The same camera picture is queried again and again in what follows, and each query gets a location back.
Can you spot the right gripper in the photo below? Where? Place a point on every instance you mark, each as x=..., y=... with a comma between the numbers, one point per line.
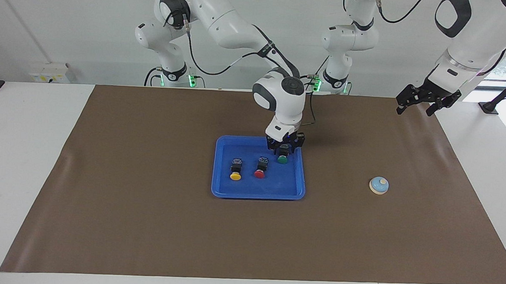
x=285, y=139

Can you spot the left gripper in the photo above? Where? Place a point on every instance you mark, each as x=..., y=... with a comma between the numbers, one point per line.
x=433, y=91

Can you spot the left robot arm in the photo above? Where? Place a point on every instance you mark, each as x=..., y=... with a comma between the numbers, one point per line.
x=347, y=37

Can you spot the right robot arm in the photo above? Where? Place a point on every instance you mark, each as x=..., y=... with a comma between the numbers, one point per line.
x=224, y=17

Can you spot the blue plastic tray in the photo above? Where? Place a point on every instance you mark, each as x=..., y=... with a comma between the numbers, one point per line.
x=251, y=186

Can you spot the light blue desk bell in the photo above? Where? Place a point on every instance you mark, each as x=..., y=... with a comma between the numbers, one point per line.
x=379, y=185

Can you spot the green push button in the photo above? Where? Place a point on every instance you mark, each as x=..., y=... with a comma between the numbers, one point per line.
x=282, y=159

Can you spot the red push button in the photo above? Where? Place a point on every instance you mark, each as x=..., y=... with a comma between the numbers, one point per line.
x=259, y=173

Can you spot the yellow push button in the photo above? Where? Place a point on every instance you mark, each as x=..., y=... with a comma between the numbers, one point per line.
x=235, y=174

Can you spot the white wall socket box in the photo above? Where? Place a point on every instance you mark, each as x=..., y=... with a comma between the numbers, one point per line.
x=49, y=73

